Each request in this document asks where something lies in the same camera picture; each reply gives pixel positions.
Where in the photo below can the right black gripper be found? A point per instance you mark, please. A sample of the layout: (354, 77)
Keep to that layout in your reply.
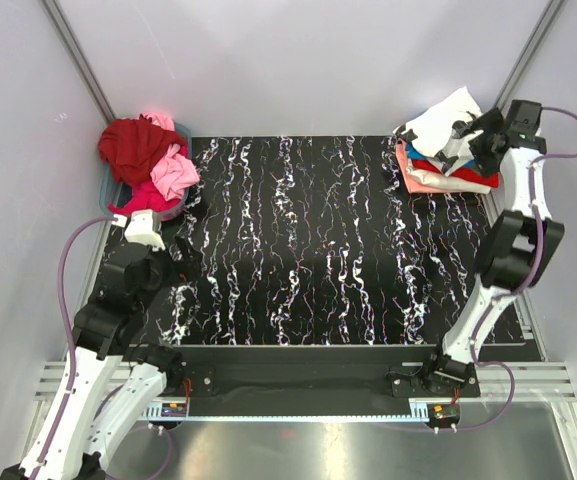
(479, 138)

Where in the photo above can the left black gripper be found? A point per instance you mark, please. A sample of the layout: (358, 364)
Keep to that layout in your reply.
(179, 251)

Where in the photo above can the white t shirt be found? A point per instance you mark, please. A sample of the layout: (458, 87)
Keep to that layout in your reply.
(430, 132)

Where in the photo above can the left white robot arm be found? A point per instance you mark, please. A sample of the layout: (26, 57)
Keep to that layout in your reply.
(109, 380)

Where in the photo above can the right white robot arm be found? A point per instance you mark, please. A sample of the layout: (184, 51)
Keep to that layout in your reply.
(518, 248)

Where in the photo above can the folded red t shirt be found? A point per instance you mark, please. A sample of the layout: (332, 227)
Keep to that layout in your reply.
(463, 173)

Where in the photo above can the folded blue t shirt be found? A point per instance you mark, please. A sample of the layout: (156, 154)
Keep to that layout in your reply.
(413, 154)

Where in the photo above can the folded cream t shirt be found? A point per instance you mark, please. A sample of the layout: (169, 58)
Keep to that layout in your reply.
(454, 185)

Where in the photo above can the folded salmon pink t shirt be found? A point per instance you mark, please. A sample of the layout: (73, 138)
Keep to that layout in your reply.
(416, 180)

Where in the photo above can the magenta crumpled shirt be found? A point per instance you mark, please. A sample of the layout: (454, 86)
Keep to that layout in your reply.
(145, 196)

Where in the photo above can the light pink crumpled shirt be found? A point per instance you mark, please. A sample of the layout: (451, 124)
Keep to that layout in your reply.
(175, 172)

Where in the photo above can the blue plastic laundry basket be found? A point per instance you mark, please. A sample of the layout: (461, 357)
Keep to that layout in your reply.
(118, 194)

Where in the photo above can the dark red crumpled shirt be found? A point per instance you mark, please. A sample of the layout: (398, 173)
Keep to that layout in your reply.
(133, 146)

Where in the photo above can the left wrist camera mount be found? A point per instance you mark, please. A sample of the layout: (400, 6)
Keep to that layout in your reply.
(141, 227)

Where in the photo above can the white slotted cable duct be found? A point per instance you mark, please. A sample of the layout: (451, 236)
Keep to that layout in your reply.
(177, 412)

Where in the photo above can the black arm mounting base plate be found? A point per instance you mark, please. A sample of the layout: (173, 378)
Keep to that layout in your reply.
(254, 382)

